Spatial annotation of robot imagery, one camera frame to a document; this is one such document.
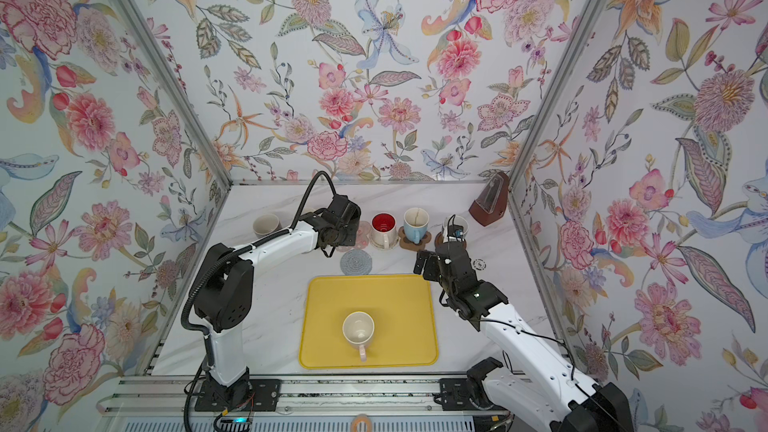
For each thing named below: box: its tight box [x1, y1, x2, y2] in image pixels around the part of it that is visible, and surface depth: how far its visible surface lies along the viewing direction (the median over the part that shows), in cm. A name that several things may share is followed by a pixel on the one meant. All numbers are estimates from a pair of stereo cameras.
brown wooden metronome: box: [469, 171, 509, 227], surface depth 105 cm
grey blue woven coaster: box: [340, 248, 373, 276], surface depth 100 cm
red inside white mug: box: [370, 211, 398, 250], surface depth 102 cm
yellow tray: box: [298, 275, 439, 369], surface depth 87 cm
